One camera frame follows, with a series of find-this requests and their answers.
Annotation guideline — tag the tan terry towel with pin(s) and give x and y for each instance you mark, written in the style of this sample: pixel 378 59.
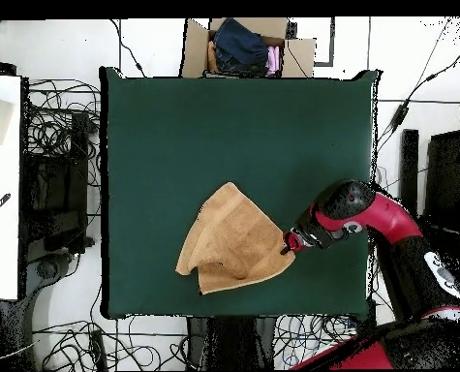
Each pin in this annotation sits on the tan terry towel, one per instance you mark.
pixel 233 240

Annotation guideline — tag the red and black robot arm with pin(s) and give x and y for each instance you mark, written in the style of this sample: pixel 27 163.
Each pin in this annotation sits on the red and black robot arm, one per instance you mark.
pixel 392 221

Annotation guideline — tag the black power strip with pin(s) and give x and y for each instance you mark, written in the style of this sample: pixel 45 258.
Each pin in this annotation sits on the black power strip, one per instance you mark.
pixel 98 348
pixel 370 314

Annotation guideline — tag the narrow black panel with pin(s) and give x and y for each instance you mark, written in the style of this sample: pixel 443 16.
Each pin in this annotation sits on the narrow black panel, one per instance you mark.
pixel 409 166

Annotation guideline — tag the dark green table cloth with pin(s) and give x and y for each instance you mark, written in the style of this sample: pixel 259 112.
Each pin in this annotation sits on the dark green table cloth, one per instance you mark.
pixel 175 135

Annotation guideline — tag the wide black panel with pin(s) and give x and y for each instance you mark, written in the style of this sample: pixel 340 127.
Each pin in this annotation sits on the wide black panel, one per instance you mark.
pixel 444 174

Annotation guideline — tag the black power adapter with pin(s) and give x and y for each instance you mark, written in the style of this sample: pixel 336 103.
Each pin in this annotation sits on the black power adapter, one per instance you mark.
pixel 400 116

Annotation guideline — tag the pink garment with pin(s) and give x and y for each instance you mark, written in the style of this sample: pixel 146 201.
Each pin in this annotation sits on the pink garment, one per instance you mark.
pixel 273 60

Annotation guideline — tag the folded tan garment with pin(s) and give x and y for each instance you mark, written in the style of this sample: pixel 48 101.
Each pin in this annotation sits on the folded tan garment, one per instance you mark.
pixel 212 58

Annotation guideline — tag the blue denim jeans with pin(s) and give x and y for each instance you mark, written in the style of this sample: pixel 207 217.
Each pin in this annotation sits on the blue denim jeans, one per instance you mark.
pixel 241 46

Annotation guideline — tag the small black block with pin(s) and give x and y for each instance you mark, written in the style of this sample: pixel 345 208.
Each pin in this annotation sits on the small black block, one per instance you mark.
pixel 291 30

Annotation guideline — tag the brown cardboard box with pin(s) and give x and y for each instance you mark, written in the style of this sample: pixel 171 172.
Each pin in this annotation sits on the brown cardboard box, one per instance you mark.
pixel 194 54

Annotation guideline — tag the black metal rack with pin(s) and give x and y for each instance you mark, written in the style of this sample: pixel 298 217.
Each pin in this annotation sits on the black metal rack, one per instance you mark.
pixel 78 174

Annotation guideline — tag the dark grey stand base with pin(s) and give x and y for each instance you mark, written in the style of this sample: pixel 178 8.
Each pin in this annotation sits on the dark grey stand base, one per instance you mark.
pixel 49 269

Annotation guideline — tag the white table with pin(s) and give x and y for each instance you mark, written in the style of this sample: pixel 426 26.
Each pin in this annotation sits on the white table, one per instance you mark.
pixel 1 252

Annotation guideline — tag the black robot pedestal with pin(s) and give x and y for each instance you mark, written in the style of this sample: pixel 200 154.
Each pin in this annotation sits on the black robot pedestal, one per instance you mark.
pixel 229 345

